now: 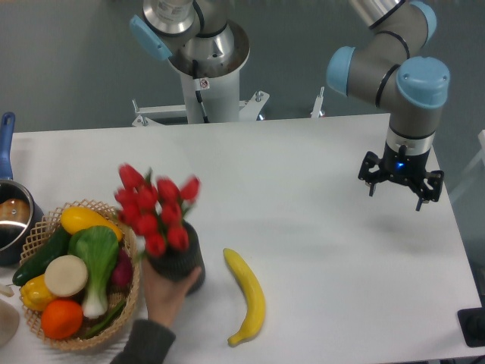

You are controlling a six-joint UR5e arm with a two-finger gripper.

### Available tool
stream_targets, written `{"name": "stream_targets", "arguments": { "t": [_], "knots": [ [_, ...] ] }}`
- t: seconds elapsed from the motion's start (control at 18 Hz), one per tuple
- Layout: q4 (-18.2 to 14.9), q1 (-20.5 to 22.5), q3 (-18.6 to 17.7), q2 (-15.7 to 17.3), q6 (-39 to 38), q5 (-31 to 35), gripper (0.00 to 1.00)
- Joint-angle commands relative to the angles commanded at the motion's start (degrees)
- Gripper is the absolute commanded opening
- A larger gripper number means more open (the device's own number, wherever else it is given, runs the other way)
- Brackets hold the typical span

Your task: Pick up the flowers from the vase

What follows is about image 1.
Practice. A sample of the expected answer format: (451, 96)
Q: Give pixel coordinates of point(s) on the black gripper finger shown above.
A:
(427, 186)
(370, 171)

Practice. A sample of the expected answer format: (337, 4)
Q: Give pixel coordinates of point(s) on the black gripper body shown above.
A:
(399, 167)

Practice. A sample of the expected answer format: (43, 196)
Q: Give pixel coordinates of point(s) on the dark ribbed vase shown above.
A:
(176, 266)

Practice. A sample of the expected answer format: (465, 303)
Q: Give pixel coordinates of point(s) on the red tulip bouquet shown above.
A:
(156, 210)

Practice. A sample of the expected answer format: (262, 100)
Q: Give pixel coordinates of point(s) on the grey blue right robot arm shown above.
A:
(390, 74)

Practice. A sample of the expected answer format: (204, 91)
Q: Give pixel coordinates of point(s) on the dark grey sleeved forearm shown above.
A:
(148, 343)

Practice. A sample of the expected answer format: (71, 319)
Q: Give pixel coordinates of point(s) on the person's hand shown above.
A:
(164, 298)

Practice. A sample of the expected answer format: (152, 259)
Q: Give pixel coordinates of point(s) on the black device right edge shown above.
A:
(472, 325)

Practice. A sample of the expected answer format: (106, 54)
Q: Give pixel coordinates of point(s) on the yellow banana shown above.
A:
(254, 296)

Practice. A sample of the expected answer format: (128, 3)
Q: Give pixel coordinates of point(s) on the purple red radish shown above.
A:
(123, 271)

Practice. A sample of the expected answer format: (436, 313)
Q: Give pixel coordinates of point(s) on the green bok choy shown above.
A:
(98, 248)

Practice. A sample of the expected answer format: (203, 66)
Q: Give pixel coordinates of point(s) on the yellow squash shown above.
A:
(77, 218)

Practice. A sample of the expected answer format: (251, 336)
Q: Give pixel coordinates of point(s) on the green bean pod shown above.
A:
(106, 321)

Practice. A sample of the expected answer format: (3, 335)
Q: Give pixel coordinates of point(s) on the dark green cucumber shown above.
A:
(55, 247)

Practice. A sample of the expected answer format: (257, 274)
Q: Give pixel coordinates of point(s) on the beige round bun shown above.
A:
(66, 276)

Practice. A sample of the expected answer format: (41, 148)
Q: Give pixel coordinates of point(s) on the woven wicker basket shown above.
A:
(39, 235)

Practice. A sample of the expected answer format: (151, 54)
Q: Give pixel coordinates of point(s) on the orange fruit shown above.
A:
(61, 319)

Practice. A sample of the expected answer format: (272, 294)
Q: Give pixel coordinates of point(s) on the yellow bell pepper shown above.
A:
(35, 295)

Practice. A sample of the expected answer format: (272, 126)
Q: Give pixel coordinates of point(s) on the beige object left edge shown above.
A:
(10, 317)

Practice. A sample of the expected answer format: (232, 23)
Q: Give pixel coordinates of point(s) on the white frame right edge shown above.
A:
(470, 173)

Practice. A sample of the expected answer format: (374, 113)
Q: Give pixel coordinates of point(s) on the white metal base frame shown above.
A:
(249, 110)

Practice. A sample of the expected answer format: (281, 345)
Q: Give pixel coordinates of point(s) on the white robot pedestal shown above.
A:
(211, 99)

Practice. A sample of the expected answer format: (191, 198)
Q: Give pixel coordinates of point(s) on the blue handled saucepan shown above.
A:
(19, 210)

